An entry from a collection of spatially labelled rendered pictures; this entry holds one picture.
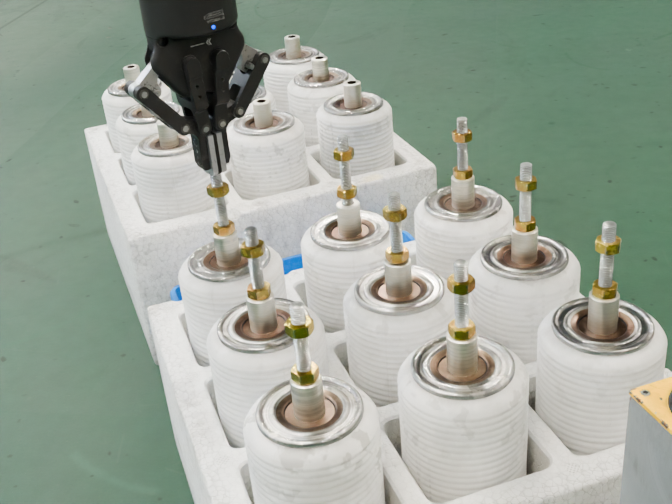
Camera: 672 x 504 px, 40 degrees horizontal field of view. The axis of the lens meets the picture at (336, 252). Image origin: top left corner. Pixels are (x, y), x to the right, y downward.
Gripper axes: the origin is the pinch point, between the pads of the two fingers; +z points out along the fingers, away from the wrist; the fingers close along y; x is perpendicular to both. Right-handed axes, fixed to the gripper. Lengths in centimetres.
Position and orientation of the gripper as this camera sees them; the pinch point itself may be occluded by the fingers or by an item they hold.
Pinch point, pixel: (211, 151)
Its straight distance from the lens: 80.1
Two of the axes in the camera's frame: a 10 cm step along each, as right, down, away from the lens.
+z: 0.8, 8.7, 4.9
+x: -5.8, -3.6, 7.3
